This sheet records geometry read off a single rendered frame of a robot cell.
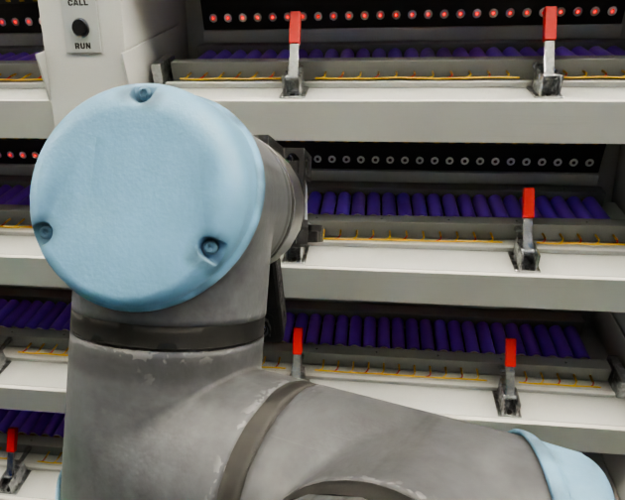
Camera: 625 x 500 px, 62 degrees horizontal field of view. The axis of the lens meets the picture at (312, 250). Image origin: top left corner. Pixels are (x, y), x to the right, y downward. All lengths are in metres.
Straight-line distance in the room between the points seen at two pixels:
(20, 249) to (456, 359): 0.58
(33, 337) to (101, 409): 0.64
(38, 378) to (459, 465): 0.71
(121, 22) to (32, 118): 0.16
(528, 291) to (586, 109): 0.20
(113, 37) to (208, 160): 0.45
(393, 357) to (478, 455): 0.54
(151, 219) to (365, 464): 0.11
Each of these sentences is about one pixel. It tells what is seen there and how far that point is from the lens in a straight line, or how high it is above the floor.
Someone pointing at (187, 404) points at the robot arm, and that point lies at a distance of 0.23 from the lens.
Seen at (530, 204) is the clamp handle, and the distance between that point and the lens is 0.64.
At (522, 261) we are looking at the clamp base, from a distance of 0.62.
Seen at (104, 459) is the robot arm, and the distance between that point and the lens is 0.24.
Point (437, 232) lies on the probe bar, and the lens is 0.66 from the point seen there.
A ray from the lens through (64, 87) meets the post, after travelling 0.67.
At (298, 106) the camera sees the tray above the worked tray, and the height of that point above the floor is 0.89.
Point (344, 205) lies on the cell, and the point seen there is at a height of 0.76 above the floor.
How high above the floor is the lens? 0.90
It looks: 16 degrees down
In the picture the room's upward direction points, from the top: straight up
